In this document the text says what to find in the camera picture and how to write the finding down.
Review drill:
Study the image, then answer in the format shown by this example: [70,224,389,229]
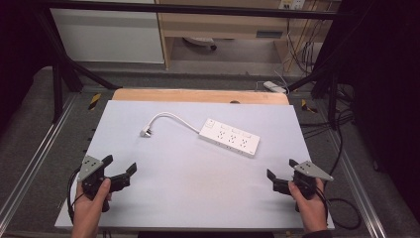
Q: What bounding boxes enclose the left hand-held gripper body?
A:
[77,155,113,213]

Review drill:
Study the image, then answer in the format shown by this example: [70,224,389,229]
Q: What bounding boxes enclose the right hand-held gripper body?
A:
[291,160,335,213]

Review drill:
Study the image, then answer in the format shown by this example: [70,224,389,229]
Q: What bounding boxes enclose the person's right hand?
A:
[287,178,330,234]

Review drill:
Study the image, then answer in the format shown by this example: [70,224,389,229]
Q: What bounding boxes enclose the person's left hand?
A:
[70,178,113,236]

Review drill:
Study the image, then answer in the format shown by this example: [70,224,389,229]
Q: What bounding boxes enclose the black metal stand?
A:
[286,59,343,131]
[33,6,124,124]

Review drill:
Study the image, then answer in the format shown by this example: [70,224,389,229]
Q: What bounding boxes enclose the small white floor power strip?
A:
[262,80,288,95]

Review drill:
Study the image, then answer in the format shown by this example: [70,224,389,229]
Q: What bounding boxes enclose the wooden table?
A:
[111,87,290,106]

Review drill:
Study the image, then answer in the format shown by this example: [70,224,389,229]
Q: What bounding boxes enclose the dark curtain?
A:
[0,0,55,133]
[313,0,420,219]

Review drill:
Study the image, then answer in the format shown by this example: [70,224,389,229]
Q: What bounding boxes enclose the white cabinet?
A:
[49,0,165,64]

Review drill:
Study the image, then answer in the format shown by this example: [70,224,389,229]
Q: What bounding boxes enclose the chair base with caster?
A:
[182,36,219,52]

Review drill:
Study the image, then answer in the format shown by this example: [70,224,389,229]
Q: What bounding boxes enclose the wooden desk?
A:
[155,0,341,69]

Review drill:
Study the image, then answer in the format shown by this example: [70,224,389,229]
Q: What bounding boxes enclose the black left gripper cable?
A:
[66,167,85,223]

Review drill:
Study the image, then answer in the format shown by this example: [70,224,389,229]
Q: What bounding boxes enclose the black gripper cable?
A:
[315,186,363,231]
[66,167,85,223]

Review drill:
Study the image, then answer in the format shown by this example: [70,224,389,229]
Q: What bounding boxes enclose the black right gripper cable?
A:
[315,186,363,231]

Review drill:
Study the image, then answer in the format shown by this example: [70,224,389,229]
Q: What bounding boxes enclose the aluminium floor rail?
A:
[0,93,79,226]
[325,128,388,238]

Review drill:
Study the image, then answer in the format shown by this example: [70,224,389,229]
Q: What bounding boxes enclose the black floor cables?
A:
[298,83,357,177]

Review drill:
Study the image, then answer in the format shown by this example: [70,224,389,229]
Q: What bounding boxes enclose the white power strip cable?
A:
[147,111,201,135]

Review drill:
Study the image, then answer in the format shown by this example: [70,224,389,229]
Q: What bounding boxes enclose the bundle of hanging cables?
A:
[285,9,328,75]

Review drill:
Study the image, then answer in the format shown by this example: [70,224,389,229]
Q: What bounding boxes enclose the white wall socket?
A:
[277,0,307,11]

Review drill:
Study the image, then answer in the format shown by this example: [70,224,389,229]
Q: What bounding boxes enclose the black metal frame bar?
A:
[33,0,351,21]

